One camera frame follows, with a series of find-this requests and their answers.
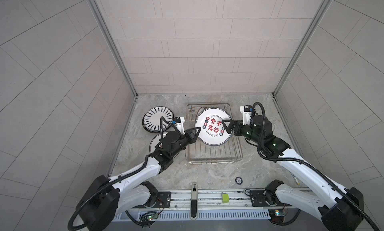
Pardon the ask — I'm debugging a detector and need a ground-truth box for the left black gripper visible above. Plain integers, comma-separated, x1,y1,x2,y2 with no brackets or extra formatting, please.
168,127,201,159

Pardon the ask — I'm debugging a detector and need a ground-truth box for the red rimmed plate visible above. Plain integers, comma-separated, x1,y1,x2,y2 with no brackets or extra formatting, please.
149,131,180,157
195,108,231,146

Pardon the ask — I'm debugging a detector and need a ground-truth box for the blue striped white plate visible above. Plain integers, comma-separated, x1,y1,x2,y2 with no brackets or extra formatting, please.
142,106,174,133

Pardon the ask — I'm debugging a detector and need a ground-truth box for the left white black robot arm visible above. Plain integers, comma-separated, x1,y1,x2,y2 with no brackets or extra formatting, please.
67,127,201,231

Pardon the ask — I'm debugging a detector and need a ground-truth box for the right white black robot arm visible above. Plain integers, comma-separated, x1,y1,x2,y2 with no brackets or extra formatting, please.
223,116,379,231

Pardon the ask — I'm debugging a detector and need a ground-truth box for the green cube block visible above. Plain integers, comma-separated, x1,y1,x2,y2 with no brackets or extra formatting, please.
222,194,230,204

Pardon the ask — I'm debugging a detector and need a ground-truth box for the black silver handheld scanner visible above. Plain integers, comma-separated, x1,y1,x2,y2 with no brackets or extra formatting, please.
190,183,198,220

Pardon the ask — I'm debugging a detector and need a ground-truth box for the yellow tipped pen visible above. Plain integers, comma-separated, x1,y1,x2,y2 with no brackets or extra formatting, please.
291,173,300,185

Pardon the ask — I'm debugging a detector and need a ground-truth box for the left green circuit board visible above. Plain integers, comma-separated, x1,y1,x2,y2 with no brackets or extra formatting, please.
141,212,158,223

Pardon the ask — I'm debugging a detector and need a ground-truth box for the green circuit board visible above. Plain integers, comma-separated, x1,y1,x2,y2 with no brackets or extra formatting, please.
141,212,158,223
268,209,287,224

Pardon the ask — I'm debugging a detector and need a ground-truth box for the right green circuit board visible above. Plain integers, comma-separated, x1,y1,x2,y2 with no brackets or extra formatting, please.
268,209,287,224

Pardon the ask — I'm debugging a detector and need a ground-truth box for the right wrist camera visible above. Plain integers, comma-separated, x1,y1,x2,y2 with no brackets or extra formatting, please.
240,105,253,125

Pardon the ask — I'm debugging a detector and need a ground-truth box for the metal wire dish rack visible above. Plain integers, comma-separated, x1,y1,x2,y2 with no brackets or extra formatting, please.
186,103,243,165

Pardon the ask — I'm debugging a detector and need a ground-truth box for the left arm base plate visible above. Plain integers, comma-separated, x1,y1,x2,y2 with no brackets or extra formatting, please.
146,191,172,209

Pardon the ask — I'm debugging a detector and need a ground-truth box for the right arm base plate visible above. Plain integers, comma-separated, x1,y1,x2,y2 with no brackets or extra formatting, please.
248,190,280,207

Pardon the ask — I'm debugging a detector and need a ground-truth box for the aluminium front rail frame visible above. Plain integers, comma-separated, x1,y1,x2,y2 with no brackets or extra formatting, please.
110,187,346,231

